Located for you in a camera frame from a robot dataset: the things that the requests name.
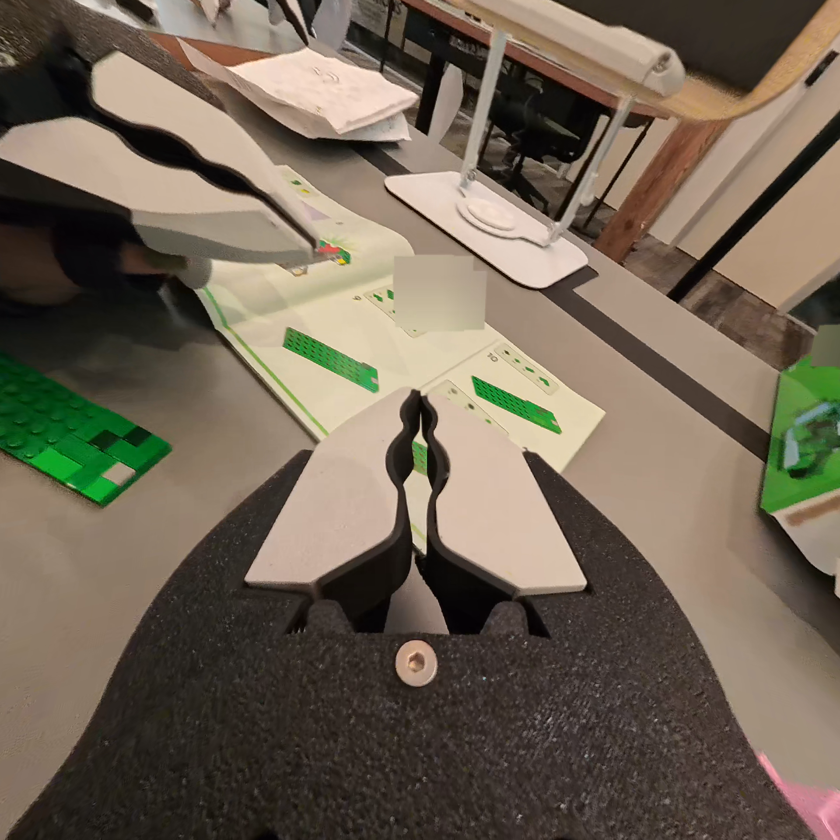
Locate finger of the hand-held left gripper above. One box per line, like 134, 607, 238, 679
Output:
0, 116, 319, 290
87, 50, 324, 250

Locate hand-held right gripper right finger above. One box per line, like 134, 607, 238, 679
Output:
422, 393, 589, 599

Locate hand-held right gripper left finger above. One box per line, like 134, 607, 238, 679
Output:
246, 388, 420, 593

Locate green studded brick plate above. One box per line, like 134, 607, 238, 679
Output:
0, 351, 173, 508

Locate person's left hand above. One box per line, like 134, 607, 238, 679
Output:
0, 210, 178, 324

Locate building instruction booklet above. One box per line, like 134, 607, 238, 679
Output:
195, 164, 609, 555

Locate green brick set box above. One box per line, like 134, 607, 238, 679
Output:
758, 352, 840, 578

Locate pink plastic strip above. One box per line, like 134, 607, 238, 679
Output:
758, 751, 840, 840

